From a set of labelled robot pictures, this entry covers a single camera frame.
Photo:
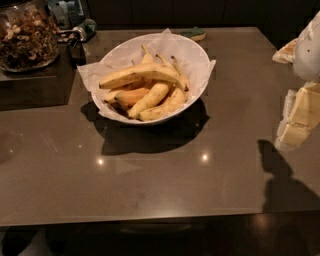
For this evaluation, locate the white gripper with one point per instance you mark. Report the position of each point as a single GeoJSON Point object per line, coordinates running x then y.
{"type": "Point", "coordinates": [309, 53]}

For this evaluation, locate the long yellow banana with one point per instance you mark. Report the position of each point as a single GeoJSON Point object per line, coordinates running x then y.
{"type": "Point", "coordinates": [140, 72]}

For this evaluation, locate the white bowl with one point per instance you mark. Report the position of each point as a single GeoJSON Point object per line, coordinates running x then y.
{"type": "Point", "coordinates": [191, 57]}

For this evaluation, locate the front yellow banana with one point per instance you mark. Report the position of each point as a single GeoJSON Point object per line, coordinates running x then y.
{"type": "Point", "coordinates": [177, 98]}

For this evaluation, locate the right curved banana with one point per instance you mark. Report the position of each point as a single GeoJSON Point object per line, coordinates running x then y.
{"type": "Point", "coordinates": [174, 64]}

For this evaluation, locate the middle yellow banana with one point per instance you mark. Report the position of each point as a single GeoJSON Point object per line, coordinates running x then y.
{"type": "Point", "coordinates": [155, 95]}

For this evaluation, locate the back upright banana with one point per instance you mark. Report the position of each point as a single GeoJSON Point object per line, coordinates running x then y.
{"type": "Point", "coordinates": [147, 57]}

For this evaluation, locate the small orange-yellow banana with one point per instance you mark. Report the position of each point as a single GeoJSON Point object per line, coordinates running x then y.
{"type": "Point", "coordinates": [130, 97]}

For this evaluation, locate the green yellow sponge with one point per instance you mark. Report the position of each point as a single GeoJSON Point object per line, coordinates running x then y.
{"type": "Point", "coordinates": [196, 34]}

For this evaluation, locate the jar metal clasp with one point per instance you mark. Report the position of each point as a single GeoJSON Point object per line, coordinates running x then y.
{"type": "Point", "coordinates": [84, 31]}

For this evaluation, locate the dark wooden box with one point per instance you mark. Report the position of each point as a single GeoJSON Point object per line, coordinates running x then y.
{"type": "Point", "coordinates": [49, 86]}

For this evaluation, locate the glass jar of nuts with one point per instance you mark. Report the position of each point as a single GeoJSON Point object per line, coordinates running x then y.
{"type": "Point", "coordinates": [27, 35]}

